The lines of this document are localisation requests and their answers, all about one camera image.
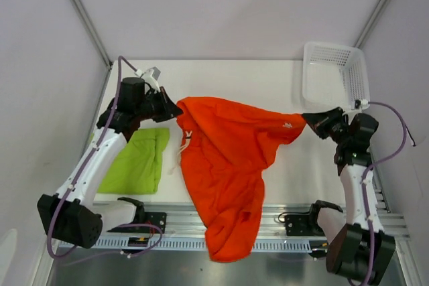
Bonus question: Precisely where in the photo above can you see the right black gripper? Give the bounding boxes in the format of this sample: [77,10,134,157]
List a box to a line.
[301,106,351,145]

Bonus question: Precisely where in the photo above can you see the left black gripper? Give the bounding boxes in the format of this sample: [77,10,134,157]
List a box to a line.
[135,86,182,123]

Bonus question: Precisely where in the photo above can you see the orange shorts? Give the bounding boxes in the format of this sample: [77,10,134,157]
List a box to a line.
[177,97,306,263]

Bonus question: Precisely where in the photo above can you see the lime green shorts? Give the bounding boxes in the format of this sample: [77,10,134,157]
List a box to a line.
[97,127,170,195]

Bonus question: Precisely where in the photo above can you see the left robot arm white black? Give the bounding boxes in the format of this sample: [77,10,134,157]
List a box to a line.
[37,76,183,248]

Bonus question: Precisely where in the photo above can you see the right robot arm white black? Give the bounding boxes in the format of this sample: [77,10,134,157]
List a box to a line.
[302,108,395,285]

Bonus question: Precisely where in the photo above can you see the white plastic basket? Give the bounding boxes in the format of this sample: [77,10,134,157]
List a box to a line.
[302,42,370,113]

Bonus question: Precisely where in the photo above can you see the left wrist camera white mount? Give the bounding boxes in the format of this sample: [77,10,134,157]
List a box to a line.
[134,67,161,92]

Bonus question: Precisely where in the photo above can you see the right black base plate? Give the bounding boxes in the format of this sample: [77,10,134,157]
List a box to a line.
[278,212,324,236]

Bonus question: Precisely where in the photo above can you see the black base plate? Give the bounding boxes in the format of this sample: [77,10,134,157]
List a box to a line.
[278,212,324,236]
[132,212,167,234]

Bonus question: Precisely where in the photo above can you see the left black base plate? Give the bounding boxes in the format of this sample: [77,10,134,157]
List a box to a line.
[132,212,167,234]

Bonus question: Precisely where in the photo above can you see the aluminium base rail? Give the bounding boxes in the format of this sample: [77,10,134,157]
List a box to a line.
[93,202,410,241]

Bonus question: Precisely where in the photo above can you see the white slotted cable duct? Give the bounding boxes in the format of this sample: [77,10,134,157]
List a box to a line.
[56,237,312,253]

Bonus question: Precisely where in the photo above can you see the right aluminium corner post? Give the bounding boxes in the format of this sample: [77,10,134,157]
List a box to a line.
[354,0,391,50]

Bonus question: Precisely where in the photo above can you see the aluminium corner post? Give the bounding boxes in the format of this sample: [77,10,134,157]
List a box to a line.
[53,0,113,68]
[354,0,391,50]

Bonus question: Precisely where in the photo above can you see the left aluminium corner post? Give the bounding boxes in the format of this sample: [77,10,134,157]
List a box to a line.
[53,0,113,68]

